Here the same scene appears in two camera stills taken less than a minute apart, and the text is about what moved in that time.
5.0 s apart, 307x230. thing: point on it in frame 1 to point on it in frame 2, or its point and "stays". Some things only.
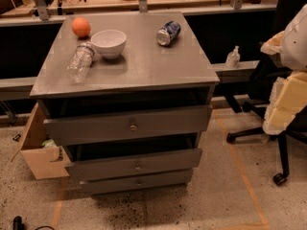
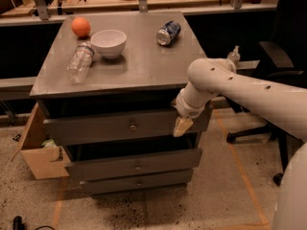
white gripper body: (295, 45) to (188, 109)
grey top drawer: (126, 125) stays
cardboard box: (47, 160) stays
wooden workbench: (31, 4) stays
